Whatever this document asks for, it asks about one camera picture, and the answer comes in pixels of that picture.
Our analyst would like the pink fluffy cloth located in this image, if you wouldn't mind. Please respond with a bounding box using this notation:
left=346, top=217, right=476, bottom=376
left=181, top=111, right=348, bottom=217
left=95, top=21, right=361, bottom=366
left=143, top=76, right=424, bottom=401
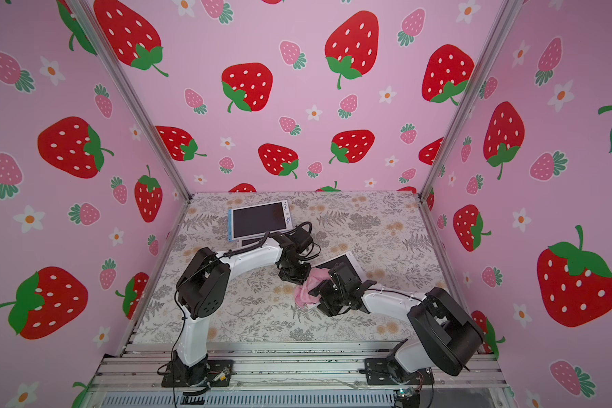
left=293, top=268, right=331, bottom=309

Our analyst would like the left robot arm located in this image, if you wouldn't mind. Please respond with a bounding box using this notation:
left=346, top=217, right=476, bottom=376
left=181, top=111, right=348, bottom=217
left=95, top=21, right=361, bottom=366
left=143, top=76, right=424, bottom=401
left=171, top=222, right=317, bottom=384

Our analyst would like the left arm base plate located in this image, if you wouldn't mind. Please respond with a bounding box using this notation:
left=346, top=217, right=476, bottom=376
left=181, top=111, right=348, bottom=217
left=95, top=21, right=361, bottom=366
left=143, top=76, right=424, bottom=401
left=161, top=358, right=234, bottom=389

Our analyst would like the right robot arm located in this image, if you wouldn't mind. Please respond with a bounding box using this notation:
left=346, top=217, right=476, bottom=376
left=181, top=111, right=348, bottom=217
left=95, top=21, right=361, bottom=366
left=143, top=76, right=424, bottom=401
left=303, top=263, right=486, bottom=384

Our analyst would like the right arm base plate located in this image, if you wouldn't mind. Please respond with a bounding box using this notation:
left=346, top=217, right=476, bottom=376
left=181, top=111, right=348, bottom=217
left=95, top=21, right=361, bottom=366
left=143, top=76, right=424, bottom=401
left=359, top=357, right=435, bottom=386

